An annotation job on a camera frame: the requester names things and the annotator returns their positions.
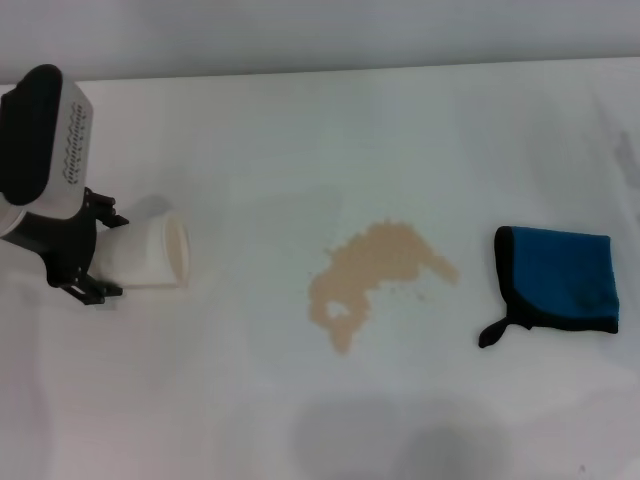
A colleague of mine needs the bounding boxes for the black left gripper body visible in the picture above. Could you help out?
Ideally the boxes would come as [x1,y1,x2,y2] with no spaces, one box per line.
[0,202,99,291]

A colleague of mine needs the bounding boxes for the brown water stain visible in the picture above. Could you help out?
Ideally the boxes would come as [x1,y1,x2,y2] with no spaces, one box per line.
[305,217,461,355]

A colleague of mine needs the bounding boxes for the blue rag with black trim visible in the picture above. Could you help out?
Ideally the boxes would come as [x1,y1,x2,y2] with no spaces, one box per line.
[477,225,621,350]

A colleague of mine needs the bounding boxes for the white paper cup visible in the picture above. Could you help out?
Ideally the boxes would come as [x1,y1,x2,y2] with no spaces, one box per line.
[92,195,191,290]

